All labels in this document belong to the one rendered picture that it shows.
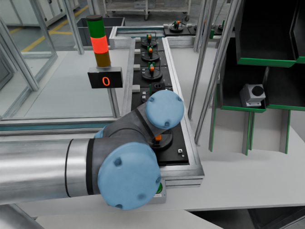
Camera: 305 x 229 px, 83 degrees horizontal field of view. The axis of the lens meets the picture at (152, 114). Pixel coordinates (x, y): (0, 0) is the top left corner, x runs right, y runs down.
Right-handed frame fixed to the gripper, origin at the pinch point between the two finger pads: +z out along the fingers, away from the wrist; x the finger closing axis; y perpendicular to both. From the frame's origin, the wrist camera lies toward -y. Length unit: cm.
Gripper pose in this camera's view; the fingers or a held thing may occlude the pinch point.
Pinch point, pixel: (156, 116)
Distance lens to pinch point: 67.7
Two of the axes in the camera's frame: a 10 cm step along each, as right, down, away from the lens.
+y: 0.3, 9.9, -1.1
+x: 10.0, -0.2, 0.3
